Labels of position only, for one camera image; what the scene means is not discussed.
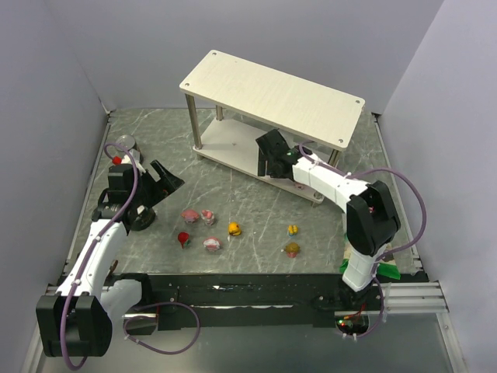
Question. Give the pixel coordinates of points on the small dark metal can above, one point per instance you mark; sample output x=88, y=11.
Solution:
x=128, y=142

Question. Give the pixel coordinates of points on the brown snack packet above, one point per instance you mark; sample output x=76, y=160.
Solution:
x=113, y=267

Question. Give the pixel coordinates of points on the green cassava chips bag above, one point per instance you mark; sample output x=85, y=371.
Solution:
x=387, y=267

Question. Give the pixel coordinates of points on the two-tier white wooden shelf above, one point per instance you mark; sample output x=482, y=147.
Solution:
x=290, y=104

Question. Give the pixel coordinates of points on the red cherry toy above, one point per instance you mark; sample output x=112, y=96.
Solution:
x=184, y=239

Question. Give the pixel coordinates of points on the small yellow blue toy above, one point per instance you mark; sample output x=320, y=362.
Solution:
x=292, y=230

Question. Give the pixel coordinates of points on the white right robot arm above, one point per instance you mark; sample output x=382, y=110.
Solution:
x=371, y=216

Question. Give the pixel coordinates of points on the pink round toy left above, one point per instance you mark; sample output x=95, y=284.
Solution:
x=190, y=216

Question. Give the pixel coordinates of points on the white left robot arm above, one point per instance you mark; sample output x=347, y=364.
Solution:
x=77, y=320

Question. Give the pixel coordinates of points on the pink white stacked toy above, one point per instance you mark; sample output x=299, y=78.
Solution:
x=208, y=217

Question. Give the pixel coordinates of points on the pink white lying toy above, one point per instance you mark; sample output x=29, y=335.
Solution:
x=212, y=244

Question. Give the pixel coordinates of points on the yellow duck burger toy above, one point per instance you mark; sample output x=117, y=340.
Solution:
x=234, y=229

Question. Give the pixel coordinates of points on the olive brown pink toy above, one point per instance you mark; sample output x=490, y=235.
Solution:
x=292, y=249

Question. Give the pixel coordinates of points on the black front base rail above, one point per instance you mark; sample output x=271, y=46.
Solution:
x=222, y=300

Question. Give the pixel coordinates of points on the aluminium frame rail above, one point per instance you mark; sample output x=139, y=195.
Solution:
x=414, y=298

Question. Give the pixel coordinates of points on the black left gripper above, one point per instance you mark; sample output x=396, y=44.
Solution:
x=151, y=186

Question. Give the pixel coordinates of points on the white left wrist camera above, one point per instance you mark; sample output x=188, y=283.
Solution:
x=133, y=156

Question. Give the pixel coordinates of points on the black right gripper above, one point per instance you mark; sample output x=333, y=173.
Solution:
x=269, y=151

